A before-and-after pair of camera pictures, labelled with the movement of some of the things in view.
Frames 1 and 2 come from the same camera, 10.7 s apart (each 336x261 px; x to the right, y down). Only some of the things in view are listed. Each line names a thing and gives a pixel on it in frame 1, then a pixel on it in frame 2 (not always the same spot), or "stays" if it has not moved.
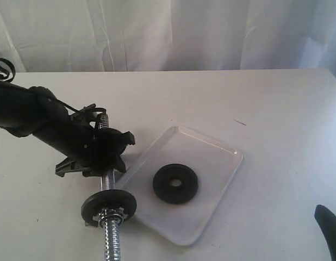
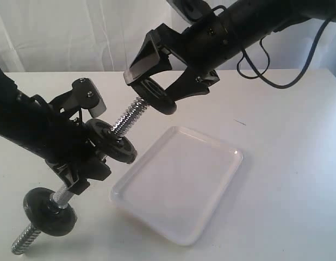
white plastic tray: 180,181 stays
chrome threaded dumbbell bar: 112,230 → 60,196
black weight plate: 175,184 → 151,92
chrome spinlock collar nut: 110,216 → 60,200
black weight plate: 107,198 → 45,217
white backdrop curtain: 100,36 stays
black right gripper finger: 331,225 → 211,42
